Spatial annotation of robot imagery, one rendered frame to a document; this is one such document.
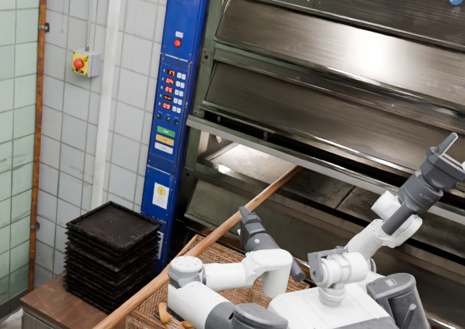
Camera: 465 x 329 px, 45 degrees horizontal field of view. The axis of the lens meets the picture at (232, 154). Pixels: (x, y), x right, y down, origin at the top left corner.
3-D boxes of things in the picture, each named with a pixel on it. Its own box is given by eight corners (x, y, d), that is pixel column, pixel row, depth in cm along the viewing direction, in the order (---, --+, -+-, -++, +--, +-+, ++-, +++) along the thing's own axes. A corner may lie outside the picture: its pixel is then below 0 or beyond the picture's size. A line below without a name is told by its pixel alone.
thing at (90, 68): (81, 69, 255) (83, 47, 251) (99, 75, 251) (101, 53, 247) (70, 71, 248) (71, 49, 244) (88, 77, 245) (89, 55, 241)
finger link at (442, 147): (458, 138, 134) (440, 156, 137) (454, 131, 137) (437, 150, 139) (453, 134, 133) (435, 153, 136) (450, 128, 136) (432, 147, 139)
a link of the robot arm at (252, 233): (233, 215, 162) (249, 239, 152) (263, 210, 165) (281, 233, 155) (232, 251, 168) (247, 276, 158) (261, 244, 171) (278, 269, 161)
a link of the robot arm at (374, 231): (426, 216, 146) (398, 240, 156) (399, 193, 148) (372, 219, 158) (417, 230, 142) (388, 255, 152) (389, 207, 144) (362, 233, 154)
